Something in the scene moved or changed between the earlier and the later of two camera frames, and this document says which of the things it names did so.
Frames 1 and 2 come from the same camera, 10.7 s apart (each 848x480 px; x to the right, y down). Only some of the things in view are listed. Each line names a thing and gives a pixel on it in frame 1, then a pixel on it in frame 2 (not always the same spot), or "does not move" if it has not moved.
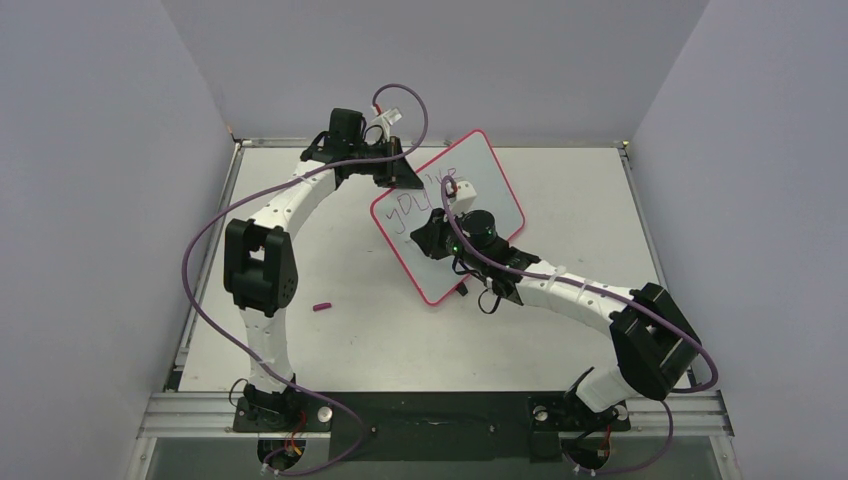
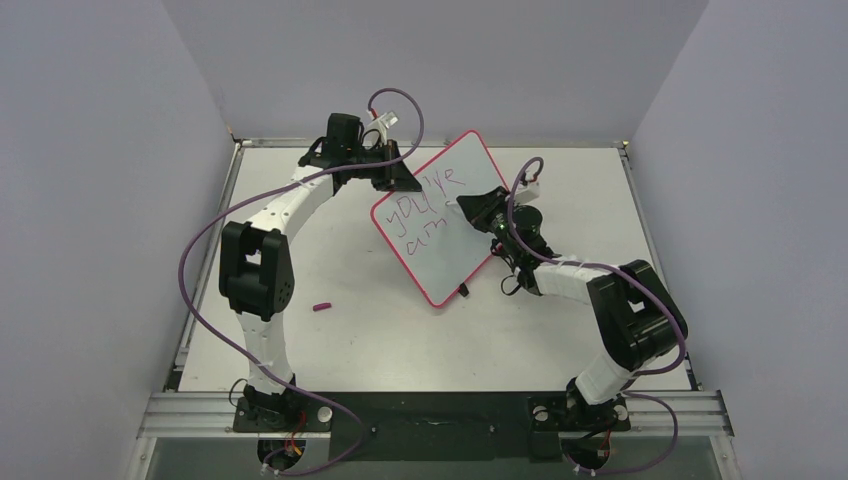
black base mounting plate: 441,426 does not move
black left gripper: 399,173 does not move
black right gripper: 436,234 → 491,212
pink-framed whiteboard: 401,210 does not move
